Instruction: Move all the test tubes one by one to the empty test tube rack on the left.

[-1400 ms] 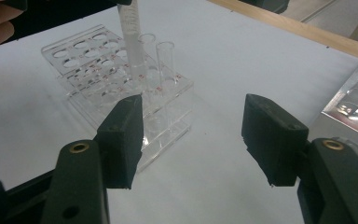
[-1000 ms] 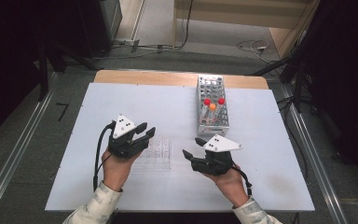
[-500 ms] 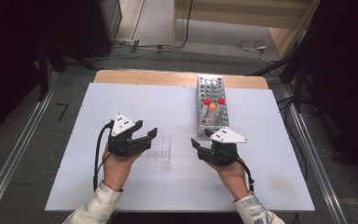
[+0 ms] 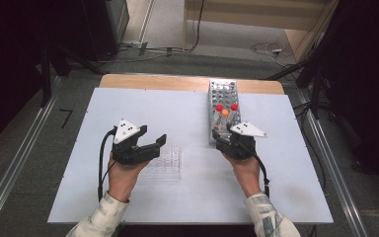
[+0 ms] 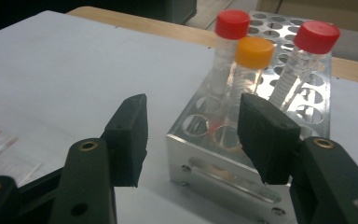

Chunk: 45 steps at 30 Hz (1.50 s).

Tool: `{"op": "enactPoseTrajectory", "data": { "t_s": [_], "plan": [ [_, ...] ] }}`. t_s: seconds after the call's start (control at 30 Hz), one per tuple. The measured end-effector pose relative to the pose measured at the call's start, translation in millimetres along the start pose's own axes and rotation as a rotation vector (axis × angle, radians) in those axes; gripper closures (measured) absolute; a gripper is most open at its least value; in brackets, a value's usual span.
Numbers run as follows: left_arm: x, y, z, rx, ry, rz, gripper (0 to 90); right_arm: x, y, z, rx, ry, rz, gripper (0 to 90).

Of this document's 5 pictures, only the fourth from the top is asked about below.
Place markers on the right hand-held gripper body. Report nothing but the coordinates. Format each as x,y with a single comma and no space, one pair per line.
246,130

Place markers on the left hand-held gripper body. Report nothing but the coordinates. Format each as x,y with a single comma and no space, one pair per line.
126,131

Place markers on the orange cap test tube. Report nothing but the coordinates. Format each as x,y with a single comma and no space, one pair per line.
225,112

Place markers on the red cap test tube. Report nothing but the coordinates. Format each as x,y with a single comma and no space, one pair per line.
219,108
234,107

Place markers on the clear plastic tube tray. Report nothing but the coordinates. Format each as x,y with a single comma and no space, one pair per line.
169,164

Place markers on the metal test tube rack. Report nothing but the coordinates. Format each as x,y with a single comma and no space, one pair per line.
223,92

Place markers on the person's right hand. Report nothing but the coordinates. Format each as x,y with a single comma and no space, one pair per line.
247,174

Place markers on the person's left hand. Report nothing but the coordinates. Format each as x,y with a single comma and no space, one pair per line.
123,179

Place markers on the white table board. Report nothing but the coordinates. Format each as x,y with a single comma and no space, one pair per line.
151,108

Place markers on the wooden table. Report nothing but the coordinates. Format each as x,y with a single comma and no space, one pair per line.
164,82

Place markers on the black metal stand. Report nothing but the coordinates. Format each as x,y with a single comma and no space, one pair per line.
46,75
316,79

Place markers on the black cabinet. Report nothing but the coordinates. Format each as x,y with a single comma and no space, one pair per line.
105,26

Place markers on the light wooden furniture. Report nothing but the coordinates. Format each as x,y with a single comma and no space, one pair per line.
260,13

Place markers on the dark curtain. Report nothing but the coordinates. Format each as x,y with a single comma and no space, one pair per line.
10,59
371,82

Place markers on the aluminium floor rail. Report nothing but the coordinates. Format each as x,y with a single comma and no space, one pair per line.
342,197
19,141

